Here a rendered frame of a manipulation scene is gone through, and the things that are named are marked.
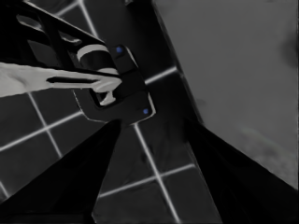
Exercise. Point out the dark robot body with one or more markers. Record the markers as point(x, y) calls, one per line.
point(130, 93)

